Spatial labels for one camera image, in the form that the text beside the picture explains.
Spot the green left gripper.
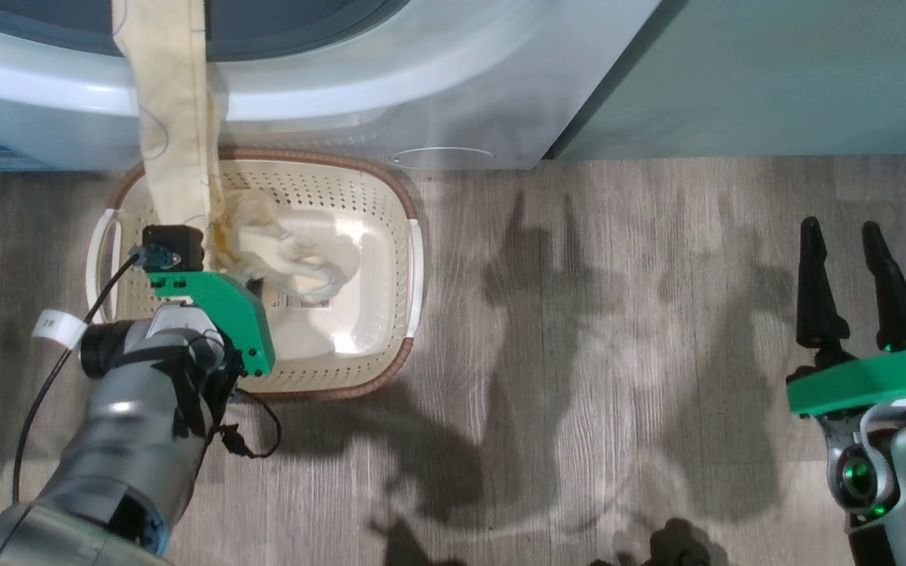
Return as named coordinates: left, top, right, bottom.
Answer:
left=146, top=271, right=275, bottom=377

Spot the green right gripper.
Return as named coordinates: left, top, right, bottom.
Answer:
left=786, top=218, right=906, bottom=417

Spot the printed basket sticker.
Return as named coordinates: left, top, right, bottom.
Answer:
left=276, top=292, right=332, bottom=312

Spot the cream perforated laundry basket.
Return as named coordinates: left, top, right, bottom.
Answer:
left=85, top=148, right=425, bottom=402

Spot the white washing machine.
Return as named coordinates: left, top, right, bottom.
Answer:
left=0, top=0, right=662, bottom=171

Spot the round filter cover panel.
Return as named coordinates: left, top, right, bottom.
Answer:
left=390, top=146, right=495, bottom=167

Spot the pale green cabinet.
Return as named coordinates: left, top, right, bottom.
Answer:
left=551, top=0, right=906, bottom=162

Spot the grey drum opening seal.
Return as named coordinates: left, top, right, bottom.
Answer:
left=0, top=0, right=411, bottom=62

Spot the thin black looped cable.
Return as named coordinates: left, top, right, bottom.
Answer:
left=217, top=389, right=282, bottom=459

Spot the white cable label tag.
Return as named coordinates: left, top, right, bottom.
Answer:
left=32, top=309, right=86, bottom=351

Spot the long black arm cable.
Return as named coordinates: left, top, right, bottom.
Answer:
left=13, top=252, right=147, bottom=504

